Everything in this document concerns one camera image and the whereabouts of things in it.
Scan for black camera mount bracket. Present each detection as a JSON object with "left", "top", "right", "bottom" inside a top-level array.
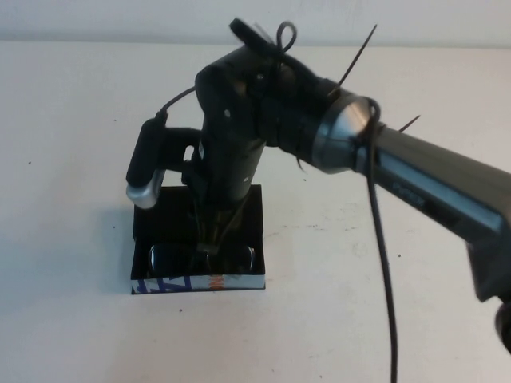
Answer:
[{"left": 162, "top": 126, "right": 201, "bottom": 169}]

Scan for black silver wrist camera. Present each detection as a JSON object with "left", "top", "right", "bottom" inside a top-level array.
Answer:
[{"left": 125, "top": 116, "right": 165, "bottom": 211}]

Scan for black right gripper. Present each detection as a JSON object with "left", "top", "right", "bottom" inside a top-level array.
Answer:
[{"left": 181, "top": 138, "right": 265, "bottom": 259}]

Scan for black frame glasses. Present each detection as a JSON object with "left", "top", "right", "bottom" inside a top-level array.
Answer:
[{"left": 146, "top": 243, "right": 257, "bottom": 277}]

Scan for black printed glasses case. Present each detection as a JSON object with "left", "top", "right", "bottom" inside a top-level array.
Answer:
[{"left": 129, "top": 184, "right": 267, "bottom": 295}]

